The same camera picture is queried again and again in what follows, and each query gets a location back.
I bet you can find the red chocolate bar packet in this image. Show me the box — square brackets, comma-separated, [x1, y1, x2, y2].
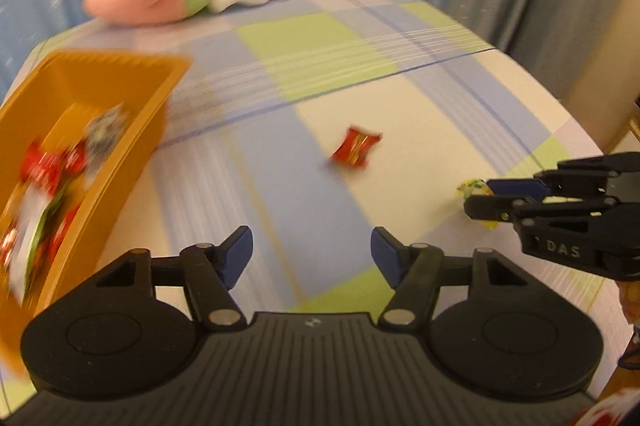
[18, 139, 87, 197]

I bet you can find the yellow candy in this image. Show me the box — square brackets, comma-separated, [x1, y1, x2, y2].
[456, 178, 498, 230]

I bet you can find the person's right hand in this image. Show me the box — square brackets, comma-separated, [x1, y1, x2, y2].
[616, 280, 640, 324]

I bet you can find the large red snack packet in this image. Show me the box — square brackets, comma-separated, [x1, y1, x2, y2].
[48, 203, 80, 261]

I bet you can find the plaid tablecloth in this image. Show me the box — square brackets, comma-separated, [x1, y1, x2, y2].
[0, 0, 622, 416]

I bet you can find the red cartoon snack packet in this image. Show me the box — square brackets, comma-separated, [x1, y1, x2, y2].
[0, 223, 18, 270]

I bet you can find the small red candy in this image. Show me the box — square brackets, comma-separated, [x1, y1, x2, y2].
[331, 126, 383, 168]

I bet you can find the orange plastic tray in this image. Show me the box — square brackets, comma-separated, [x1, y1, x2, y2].
[1, 49, 191, 378]

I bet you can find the white green snack packet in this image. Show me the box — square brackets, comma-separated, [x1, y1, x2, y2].
[9, 185, 63, 305]

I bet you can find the silver transparent snack packet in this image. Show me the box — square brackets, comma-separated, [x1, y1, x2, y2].
[85, 105, 128, 174]

